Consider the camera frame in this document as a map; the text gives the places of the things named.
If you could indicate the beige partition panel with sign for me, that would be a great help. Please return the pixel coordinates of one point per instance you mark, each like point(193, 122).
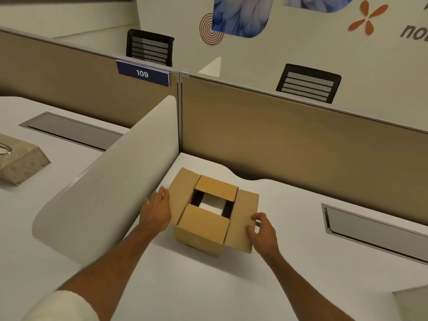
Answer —
point(67, 83)

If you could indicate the person's left hand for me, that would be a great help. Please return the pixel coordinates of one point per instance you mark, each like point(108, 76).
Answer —
point(155, 213)

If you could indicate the person's right thumb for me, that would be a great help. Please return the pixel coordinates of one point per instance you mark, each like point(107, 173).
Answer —
point(251, 229)

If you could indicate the white curved desk divider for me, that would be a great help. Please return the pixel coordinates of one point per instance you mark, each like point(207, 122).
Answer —
point(117, 183)

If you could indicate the white item inside box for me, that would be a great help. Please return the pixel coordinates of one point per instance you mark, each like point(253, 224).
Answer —
point(212, 205)

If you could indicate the person's left thumb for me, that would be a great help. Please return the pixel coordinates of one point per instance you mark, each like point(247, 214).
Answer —
point(164, 193)

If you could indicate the black mesh office chair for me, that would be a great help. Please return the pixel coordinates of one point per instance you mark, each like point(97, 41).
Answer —
point(308, 84)
point(149, 48)

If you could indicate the blue flower wall decal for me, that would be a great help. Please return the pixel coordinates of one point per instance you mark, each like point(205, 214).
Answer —
point(317, 3)
point(240, 15)

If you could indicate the beige textured pouch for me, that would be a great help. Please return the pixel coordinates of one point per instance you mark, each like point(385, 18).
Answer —
point(23, 163)

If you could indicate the person's right forearm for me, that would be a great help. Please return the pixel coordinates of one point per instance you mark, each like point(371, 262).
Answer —
point(301, 284)

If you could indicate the brown cardboard box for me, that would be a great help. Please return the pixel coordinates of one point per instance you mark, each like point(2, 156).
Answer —
point(207, 227)

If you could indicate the orange flower wall decal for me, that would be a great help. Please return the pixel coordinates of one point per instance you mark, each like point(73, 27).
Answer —
point(367, 18)

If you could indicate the orange spiral wall decal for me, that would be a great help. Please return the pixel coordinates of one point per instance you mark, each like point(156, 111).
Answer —
point(211, 29)

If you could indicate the blue number sign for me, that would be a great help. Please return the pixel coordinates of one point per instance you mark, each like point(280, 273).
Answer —
point(142, 73)

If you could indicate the long beige partition panel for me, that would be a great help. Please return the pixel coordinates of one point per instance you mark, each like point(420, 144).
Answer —
point(301, 147)

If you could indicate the silver partition post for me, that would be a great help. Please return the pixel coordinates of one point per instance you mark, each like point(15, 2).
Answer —
point(180, 113)

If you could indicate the person's right hand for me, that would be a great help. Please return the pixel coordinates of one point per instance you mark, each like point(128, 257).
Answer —
point(266, 237)

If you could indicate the person's left forearm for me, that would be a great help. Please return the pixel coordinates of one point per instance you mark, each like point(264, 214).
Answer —
point(107, 257)

